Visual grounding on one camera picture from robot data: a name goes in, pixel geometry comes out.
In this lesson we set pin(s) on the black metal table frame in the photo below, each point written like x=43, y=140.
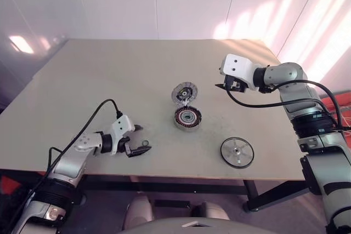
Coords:
x=164, y=187

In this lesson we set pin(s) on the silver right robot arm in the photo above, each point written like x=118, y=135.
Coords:
x=285, y=73

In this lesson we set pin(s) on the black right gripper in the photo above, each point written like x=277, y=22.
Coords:
x=234, y=84

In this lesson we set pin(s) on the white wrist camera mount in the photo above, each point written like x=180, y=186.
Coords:
x=238, y=65
x=122, y=125

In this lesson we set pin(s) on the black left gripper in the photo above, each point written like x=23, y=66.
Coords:
x=126, y=146

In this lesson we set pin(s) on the large red object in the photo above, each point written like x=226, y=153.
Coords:
x=342, y=99

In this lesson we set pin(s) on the silver spoked rotor black rim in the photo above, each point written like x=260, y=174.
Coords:
x=237, y=151

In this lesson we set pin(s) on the small red object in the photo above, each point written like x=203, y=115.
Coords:
x=6, y=187

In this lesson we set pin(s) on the beige rounded robot knee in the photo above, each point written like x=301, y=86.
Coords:
x=138, y=212
x=209, y=212

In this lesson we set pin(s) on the grey ribbed motor housing lid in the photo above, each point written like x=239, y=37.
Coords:
x=184, y=94

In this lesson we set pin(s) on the grey robot torso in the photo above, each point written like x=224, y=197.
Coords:
x=178, y=227

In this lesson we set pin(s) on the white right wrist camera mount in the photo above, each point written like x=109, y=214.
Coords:
x=238, y=65

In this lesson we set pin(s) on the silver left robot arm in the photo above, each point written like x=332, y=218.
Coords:
x=68, y=162

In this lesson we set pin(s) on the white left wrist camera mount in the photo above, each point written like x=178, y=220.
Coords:
x=122, y=125

